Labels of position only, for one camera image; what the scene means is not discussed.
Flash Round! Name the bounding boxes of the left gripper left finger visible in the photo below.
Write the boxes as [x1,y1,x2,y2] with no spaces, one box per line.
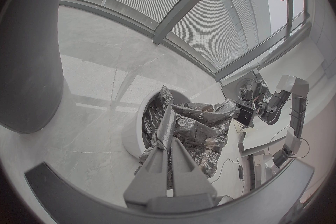
[123,148,170,211]

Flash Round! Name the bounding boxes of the grey box appliance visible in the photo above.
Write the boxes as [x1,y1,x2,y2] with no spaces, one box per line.
[222,71,265,103]

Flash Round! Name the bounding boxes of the white trash bin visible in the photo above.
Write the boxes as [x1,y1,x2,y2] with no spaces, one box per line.
[122,86,193,159]

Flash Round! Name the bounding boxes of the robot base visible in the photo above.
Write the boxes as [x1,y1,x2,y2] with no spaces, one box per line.
[237,139,292,192]

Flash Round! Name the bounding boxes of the black plastic bag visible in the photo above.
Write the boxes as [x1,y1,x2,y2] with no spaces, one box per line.
[134,85,237,179]

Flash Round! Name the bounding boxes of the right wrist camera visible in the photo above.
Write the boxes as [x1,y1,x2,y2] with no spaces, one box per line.
[236,87,255,107]

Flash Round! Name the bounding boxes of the white printed wrapper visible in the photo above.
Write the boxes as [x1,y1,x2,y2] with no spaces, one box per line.
[236,123,255,135]

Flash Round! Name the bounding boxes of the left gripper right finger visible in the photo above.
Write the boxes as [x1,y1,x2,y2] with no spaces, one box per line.
[171,138,218,208]

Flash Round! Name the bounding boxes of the thin black cable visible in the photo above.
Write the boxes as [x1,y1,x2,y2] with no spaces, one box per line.
[210,157,246,196]

